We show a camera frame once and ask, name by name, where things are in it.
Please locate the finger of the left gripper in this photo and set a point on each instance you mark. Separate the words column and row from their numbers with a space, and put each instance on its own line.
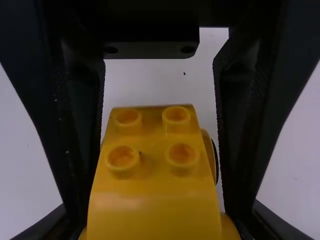
column 62, row 100
column 250, row 112

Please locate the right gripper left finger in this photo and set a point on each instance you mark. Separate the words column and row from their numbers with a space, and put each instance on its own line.
column 65, row 220

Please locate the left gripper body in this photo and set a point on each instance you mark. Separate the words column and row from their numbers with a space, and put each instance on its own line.
column 150, row 25

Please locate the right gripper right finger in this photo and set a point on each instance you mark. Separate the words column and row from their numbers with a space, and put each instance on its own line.
column 260, row 225

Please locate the yellow toy car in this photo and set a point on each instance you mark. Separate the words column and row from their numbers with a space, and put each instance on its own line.
column 155, row 187

